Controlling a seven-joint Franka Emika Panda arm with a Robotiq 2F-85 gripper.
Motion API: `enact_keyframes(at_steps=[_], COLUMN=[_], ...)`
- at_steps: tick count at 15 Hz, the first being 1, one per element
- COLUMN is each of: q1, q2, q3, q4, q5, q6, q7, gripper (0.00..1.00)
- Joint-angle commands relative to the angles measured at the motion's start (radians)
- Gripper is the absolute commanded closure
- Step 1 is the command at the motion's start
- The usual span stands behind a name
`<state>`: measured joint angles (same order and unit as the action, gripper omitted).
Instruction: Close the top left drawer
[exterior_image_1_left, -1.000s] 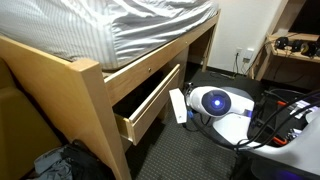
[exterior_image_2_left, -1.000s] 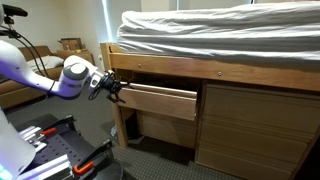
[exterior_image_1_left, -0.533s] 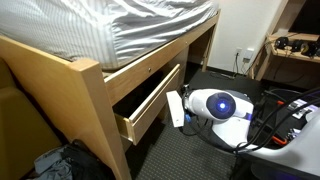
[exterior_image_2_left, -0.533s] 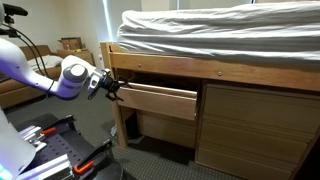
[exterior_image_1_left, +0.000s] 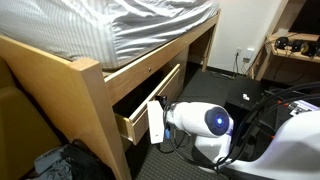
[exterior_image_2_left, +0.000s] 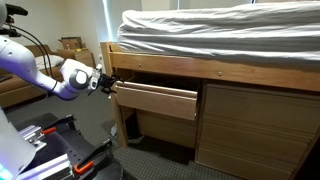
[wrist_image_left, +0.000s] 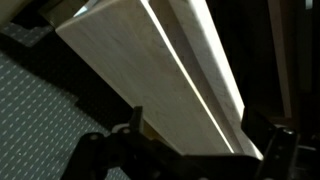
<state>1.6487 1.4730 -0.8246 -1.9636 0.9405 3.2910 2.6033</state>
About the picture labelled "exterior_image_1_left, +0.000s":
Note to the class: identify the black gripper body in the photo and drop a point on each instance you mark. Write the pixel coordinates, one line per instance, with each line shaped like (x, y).
(166, 103)

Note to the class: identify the clothes pile on floor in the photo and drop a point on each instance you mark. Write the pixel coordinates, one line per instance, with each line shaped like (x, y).
(85, 163)

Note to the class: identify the grey blue clothes pile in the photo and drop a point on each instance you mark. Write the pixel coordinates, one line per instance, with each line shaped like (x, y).
(53, 165)

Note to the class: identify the wooden desk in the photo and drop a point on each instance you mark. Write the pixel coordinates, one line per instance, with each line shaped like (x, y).
(293, 55)

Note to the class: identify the light wooden drawer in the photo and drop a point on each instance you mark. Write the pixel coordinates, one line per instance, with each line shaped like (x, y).
(141, 126)

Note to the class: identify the wooden bed frame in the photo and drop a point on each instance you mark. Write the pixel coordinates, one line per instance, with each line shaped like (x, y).
(83, 100)

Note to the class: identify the black yellow round device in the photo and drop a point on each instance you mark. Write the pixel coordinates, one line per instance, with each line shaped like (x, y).
(309, 48)

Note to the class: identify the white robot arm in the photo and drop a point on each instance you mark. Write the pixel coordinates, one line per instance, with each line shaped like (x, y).
(190, 116)

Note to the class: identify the wooden dresser with drawers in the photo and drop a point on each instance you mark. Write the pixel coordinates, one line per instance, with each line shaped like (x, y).
(181, 55)

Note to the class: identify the mattress with striped grey sheet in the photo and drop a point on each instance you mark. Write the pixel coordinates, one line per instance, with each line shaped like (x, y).
(100, 26)

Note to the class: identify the small white sticker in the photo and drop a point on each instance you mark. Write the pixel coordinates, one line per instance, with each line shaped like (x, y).
(245, 97)

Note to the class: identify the white wall outlet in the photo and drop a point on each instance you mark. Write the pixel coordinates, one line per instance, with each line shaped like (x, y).
(238, 51)

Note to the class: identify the black box cabinet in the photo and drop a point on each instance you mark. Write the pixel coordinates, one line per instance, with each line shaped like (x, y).
(240, 87)

